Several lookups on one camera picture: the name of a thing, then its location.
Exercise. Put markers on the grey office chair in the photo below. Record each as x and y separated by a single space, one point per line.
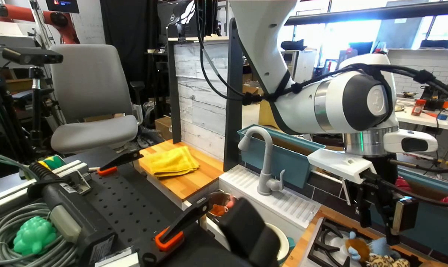
90 85

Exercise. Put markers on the small wall screen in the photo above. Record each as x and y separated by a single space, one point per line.
62 5

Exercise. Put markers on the yellow cloth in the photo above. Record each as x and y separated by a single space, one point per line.
172 161

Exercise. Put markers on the light blue plush toy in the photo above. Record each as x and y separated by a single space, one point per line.
381 246

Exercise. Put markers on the green and yellow object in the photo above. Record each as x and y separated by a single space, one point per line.
53 162

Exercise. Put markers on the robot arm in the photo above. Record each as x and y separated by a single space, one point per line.
331 100

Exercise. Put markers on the metal pot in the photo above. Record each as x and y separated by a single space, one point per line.
220 207

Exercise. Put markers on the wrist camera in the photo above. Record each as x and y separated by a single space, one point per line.
339 163

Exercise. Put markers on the leopard print plush toy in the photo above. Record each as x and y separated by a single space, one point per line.
385 261

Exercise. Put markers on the green rubber toy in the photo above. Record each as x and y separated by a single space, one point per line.
34 235

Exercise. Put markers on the brown and blue plush toy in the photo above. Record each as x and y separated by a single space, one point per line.
359 248

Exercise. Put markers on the cardboard box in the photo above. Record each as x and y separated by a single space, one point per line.
163 128

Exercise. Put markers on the grey toy tap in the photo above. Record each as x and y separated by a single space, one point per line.
266 163

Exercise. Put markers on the camera on tripod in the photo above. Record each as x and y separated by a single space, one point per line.
32 56

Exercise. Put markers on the red robot arm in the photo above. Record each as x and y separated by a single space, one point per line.
27 15

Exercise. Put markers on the monitor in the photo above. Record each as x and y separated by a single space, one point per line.
173 18

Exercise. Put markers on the orange bottle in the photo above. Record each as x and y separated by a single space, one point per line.
418 107

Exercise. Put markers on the aluminium rail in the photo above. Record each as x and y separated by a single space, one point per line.
8 193

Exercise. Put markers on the black curtain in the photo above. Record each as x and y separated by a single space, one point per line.
129 44

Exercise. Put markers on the white bowl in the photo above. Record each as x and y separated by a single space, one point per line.
283 241

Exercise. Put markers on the white cabinet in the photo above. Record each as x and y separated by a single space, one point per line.
301 65

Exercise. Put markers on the white table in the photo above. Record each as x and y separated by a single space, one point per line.
424 118

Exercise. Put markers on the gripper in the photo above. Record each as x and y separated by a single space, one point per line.
379 168

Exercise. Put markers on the toy kitchen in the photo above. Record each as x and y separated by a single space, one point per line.
201 111

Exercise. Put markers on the black power brick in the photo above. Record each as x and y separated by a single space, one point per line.
79 226

